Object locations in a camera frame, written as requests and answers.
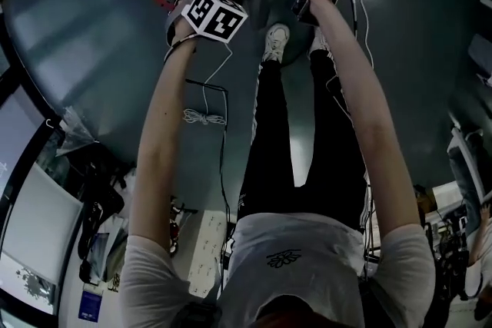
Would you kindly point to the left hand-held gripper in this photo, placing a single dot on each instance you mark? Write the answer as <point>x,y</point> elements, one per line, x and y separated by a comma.
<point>213,13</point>

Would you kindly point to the blue booklet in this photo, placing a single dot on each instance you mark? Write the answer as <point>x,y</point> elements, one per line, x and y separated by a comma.
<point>90,305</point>

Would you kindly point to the black chest-mounted box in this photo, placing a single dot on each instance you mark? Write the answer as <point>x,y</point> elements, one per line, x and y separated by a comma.
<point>200,315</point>

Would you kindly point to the black window frame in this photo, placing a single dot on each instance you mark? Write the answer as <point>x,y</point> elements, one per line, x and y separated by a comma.
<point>23,88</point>

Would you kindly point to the black equipment stand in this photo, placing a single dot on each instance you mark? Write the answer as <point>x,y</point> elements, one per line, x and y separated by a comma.
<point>447,253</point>

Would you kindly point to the person's white shoe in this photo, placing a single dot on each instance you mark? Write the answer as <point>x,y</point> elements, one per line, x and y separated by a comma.
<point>275,42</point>
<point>319,44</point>

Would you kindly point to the white t-shirt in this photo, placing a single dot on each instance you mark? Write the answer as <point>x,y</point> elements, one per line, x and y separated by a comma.
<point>292,272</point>

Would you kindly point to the long white power strip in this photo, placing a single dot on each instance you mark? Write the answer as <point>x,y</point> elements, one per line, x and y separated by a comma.
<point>207,253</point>

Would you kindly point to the person's right white shoe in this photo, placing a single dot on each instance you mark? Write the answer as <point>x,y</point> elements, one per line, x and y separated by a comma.
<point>319,44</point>

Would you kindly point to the person's left forearm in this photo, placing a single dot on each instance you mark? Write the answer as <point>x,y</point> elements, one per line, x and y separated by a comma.
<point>161,134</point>

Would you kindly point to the person's left white shoe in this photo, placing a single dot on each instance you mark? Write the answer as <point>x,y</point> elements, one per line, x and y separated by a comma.
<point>275,42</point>

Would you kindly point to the white board panel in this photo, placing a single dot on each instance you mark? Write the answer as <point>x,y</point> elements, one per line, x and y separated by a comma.
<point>38,219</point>

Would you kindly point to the red and black tool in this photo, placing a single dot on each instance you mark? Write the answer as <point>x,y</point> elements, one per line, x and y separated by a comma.
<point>175,230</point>

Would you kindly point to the black striped trousers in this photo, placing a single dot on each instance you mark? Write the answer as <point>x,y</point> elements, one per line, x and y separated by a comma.
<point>269,150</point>

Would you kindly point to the person's right forearm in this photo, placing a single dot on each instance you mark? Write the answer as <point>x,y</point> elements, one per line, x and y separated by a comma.
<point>369,126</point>

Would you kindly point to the clear plastic bag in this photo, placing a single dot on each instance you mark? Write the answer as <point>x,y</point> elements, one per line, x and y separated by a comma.
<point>75,130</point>

